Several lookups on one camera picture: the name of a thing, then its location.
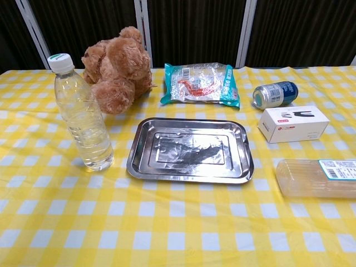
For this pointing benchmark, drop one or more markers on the yellowish drink bottle with label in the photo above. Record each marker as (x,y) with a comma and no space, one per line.
(300,178)

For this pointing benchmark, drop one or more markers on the blue and silver drink can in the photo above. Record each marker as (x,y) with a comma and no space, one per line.
(275,94)

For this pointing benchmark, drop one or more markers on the white partition frame post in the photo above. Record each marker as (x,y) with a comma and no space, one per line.
(247,27)
(33,27)
(141,19)
(354,60)

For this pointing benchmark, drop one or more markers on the brown plush teddy bear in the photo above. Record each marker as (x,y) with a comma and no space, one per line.
(122,69)

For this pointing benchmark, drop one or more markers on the yellow white checkered tablecloth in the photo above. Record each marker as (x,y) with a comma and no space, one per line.
(178,222)

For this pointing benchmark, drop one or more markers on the clear plastic bottle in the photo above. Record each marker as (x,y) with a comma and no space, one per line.
(83,125)

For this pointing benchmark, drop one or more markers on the rectangular metal tray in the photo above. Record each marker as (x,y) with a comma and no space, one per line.
(189,150)

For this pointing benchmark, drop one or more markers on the small white cardboard box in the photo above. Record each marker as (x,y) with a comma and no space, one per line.
(292,128)

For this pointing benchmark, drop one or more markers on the teal snack packet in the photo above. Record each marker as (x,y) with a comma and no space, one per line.
(200,83)

